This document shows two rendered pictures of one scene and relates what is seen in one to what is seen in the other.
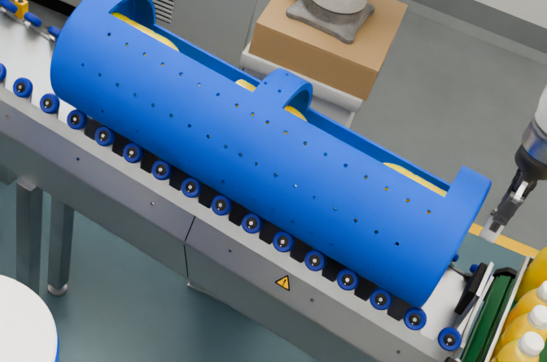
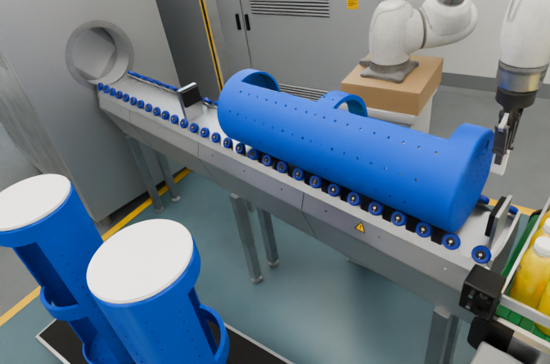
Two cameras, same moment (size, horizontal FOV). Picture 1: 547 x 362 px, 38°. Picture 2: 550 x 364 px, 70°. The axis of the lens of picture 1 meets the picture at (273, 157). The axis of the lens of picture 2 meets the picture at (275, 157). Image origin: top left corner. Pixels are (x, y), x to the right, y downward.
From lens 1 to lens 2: 54 cm
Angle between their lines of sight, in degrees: 26
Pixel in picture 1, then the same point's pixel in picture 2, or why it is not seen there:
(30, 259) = (246, 240)
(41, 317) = (185, 240)
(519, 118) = not seen: outside the picture
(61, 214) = (262, 216)
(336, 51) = (391, 87)
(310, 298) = (378, 236)
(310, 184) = (353, 150)
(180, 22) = not seen: hidden behind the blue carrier
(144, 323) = (321, 281)
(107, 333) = (299, 287)
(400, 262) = (421, 193)
